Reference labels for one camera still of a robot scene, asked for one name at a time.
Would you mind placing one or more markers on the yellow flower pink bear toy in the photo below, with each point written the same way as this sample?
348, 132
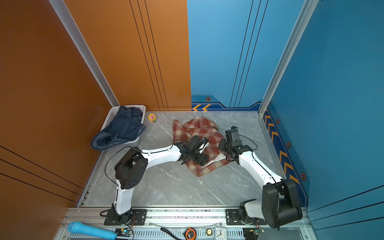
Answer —
152, 118

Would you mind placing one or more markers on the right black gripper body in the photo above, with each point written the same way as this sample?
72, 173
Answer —
224, 146

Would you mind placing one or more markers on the red plaid skirt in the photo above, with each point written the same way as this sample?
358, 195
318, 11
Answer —
203, 128

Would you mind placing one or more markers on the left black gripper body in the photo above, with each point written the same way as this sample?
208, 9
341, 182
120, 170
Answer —
200, 158

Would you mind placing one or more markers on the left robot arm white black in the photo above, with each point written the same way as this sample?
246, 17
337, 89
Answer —
130, 170

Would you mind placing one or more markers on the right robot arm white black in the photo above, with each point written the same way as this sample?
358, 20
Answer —
280, 204

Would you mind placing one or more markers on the small white clock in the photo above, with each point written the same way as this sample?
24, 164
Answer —
221, 233

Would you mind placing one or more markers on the dark blue denim skirt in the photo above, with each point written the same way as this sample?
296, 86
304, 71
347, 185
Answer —
120, 129

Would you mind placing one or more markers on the small round brass object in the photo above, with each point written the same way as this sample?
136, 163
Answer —
209, 232

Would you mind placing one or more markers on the small green circuit board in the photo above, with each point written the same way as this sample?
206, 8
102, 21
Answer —
124, 232

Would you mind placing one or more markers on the blue microphone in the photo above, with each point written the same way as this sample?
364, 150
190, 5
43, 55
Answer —
80, 228

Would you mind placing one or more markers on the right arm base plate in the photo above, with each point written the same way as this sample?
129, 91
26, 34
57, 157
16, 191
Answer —
233, 218

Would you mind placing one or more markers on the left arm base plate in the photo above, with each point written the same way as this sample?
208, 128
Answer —
134, 217

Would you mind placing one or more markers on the white plastic laundry basket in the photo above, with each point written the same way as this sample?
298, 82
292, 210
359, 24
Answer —
120, 115

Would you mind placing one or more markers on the aluminium front rail frame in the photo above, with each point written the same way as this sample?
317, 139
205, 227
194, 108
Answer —
171, 223

